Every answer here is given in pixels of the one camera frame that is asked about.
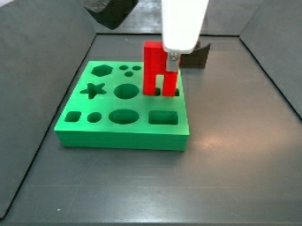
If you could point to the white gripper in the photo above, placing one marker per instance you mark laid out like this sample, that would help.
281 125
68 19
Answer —
182 22

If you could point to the red double-square peg object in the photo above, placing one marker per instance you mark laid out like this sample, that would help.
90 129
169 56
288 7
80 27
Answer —
155 57

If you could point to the black object in background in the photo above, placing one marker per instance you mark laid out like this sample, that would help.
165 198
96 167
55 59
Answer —
110 12

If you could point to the green foam shape-sorter block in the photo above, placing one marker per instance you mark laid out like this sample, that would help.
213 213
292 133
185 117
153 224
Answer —
110 114

